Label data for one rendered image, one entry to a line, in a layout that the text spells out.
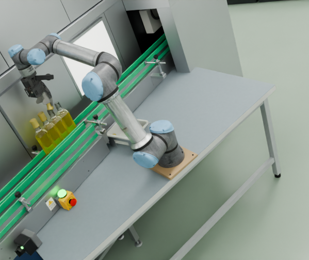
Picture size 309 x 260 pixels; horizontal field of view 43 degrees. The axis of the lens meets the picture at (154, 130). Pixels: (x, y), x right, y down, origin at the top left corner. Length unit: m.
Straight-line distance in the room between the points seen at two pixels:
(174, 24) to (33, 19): 0.90
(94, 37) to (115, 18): 0.26
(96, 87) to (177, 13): 1.13
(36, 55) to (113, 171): 0.74
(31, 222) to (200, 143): 0.96
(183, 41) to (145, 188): 1.15
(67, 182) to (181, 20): 1.30
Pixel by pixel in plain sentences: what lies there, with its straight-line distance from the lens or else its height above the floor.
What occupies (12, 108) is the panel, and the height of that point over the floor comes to 1.23.
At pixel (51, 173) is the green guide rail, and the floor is 0.94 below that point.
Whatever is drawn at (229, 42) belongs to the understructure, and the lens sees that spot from 3.33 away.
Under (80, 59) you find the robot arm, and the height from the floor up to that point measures 1.40.
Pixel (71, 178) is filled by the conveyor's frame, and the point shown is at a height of 0.83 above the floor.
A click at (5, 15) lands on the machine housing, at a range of 2.26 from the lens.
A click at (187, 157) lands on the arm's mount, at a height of 0.76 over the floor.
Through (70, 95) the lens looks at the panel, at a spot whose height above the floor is 1.05.
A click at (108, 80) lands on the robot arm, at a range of 1.75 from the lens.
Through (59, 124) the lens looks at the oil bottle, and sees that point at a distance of 2.24.
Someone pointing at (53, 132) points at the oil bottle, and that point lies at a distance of 2.22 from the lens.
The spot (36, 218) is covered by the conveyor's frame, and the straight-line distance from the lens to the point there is 2.11.
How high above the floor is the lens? 2.09
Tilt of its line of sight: 34 degrees down
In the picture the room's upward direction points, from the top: 22 degrees counter-clockwise
